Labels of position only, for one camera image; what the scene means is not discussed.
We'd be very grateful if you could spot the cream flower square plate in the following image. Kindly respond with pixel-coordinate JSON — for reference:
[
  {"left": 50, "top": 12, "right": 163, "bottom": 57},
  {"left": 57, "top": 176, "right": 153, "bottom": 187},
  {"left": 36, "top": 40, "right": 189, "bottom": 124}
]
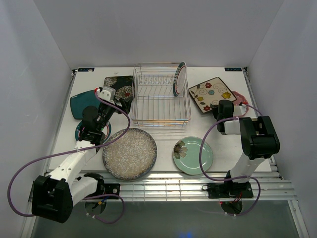
[{"left": 189, "top": 77, "right": 237, "bottom": 114}]

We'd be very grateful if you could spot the white plate green rim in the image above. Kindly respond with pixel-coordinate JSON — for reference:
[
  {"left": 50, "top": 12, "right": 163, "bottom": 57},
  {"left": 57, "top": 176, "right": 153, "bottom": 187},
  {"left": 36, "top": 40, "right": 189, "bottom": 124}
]
[
  {"left": 173, "top": 62, "right": 187, "bottom": 97},
  {"left": 74, "top": 122, "right": 112, "bottom": 143}
]

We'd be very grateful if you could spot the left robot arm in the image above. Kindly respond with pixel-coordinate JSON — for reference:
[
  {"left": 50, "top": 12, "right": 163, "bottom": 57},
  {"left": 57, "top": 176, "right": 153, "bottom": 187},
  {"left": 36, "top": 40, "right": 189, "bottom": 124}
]
[{"left": 32, "top": 96, "right": 133, "bottom": 223}]

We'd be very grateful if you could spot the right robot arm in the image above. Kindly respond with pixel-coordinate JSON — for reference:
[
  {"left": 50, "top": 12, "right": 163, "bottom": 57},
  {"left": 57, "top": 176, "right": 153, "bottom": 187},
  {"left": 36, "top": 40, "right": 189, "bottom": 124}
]
[{"left": 208, "top": 116, "right": 280, "bottom": 198}]

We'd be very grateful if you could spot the black floral square plate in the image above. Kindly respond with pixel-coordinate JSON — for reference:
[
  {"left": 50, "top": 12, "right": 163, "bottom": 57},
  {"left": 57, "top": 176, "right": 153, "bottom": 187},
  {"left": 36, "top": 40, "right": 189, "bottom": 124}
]
[{"left": 104, "top": 75, "right": 134, "bottom": 105}]

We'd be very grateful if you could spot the pink polka dot plate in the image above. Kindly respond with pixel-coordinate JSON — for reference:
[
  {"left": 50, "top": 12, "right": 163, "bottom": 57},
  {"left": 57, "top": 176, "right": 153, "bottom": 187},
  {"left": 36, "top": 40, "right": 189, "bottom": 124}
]
[{"left": 232, "top": 91, "right": 248, "bottom": 107}]

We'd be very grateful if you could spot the teal square plate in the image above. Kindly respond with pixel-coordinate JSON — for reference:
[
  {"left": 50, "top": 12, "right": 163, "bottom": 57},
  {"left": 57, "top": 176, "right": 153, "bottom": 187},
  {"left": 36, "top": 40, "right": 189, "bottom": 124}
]
[{"left": 70, "top": 90, "right": 100, "bottom": 120}]

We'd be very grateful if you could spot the right blue table label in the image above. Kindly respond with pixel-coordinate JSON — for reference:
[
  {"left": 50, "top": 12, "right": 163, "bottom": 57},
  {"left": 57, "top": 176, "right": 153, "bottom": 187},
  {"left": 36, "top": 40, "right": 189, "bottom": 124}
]
[{"left": 224, "top": 67, "right": 242, "bottom": 72}]

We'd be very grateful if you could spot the blue table label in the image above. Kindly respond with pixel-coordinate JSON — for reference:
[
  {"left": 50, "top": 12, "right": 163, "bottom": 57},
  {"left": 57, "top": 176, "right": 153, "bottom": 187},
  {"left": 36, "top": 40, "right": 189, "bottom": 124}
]
[
  {"left": 224, "top": 67, "right": 242, "bottom": 72},
  {"left": 77, "top": 67, "right": 95, "bottom": 72}
]

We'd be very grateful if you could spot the left blue table label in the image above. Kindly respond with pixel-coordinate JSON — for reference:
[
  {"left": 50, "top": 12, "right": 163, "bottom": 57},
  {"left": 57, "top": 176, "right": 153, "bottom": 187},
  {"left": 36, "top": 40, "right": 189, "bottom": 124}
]
[{"left": 77, "top": 67, "right": 95, "bottom": 72}]

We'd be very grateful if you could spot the large speckled round plate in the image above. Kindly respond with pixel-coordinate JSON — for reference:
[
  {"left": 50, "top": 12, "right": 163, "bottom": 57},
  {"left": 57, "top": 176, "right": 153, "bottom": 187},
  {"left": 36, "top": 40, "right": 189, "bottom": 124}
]
[{"left": 102, "top": 128, "right": 157, "bottom": 180}]

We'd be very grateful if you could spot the mint green flower plate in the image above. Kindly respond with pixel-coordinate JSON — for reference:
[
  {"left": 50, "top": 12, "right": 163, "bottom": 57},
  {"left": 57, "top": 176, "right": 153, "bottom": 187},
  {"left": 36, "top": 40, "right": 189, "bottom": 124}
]
[{"left": 172, "top": 136, "right": 213, "bottom": 175}]

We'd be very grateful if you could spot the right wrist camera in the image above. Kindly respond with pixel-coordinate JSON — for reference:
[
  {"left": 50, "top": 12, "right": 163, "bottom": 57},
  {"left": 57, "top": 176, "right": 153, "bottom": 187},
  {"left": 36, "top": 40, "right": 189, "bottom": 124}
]
[{"left": 233, "top": 104, "right": 248, "bottom": 117}]

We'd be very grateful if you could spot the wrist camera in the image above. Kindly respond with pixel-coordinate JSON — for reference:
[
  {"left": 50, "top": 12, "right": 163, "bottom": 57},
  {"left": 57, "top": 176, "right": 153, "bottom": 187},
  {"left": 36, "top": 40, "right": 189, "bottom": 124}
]
[
  {"left": 233, "top": 104, "right": 248, "bottom": 117},
  {"left": 95, "top": 86, "right": 116, "bottom": 103}
]

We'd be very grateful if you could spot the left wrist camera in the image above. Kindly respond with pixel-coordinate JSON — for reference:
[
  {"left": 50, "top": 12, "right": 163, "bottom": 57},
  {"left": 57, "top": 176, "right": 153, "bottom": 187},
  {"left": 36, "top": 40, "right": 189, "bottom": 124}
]
[{"left": 95, "top": 86, "right": 116, "bottom": 103}]

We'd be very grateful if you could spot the wire dish rack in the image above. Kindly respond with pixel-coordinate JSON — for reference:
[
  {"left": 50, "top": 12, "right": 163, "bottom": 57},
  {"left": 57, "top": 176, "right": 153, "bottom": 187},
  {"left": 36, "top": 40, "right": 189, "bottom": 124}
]
[{"left": 130, "top": 62, "right": 191, "bottom": 128}]

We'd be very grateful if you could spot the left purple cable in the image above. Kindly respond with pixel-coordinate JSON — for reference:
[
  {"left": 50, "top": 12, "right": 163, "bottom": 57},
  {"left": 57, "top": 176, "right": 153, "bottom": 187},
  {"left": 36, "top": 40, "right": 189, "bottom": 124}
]
[{"left": 7, "top": 90, "right": 132, "bottom": 224}]

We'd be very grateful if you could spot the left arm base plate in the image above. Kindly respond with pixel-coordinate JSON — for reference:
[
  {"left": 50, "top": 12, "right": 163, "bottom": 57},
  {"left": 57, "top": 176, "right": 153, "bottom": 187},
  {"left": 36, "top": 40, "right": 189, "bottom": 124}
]
[{"left": 95, "top": 183, "right": 120, "bottom": 200}]

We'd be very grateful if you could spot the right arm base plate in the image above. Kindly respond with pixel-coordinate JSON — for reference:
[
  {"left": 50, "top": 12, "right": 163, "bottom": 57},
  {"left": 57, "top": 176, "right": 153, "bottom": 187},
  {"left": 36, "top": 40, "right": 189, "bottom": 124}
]
[{"left": 202, "top": 181, "right": 254, "bottom": 198}]

